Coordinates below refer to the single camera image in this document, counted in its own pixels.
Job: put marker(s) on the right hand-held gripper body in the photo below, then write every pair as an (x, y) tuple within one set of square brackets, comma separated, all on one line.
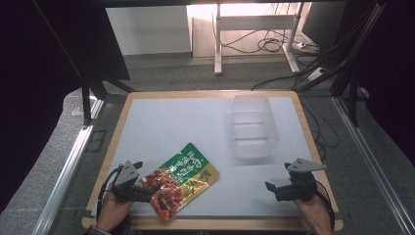
[(298, 187)]

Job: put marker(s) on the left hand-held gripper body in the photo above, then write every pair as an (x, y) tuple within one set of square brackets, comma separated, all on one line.
[(127, 178)]

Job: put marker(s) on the green and red snack packet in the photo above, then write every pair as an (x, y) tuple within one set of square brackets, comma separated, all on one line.
[(177, 182)]

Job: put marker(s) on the person's right hand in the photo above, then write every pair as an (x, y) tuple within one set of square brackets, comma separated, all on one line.
[(314, 213)]

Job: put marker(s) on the person's left hand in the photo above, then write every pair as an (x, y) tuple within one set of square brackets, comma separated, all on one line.
[(112, 212)]

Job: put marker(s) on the clear plastic container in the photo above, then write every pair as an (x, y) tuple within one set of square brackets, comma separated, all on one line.
[(253, 127)]

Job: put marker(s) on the black metal stand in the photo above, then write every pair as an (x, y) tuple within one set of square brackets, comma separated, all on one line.
[(86, 98), (353, 94)]

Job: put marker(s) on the white power strip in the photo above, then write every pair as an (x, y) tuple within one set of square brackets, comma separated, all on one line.
[(315, 74)]

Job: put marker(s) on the white board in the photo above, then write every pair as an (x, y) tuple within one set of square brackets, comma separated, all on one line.
[(148, 31)]

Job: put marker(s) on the aluminium rail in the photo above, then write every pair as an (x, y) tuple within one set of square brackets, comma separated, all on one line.
[(65, 169), (368, 156)]

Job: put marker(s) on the white desk frame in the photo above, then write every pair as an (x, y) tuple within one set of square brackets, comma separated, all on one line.
[(218, 49)]

